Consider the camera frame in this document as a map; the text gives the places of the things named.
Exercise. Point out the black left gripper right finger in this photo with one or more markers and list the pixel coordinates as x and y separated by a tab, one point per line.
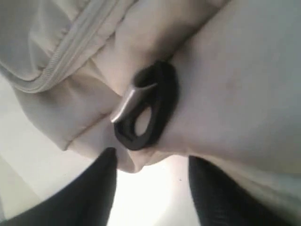
225	193

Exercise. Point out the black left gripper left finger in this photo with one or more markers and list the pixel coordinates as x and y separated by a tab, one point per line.
86	201

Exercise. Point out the beige fabric duffel bag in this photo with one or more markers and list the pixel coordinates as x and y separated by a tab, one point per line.
238	64

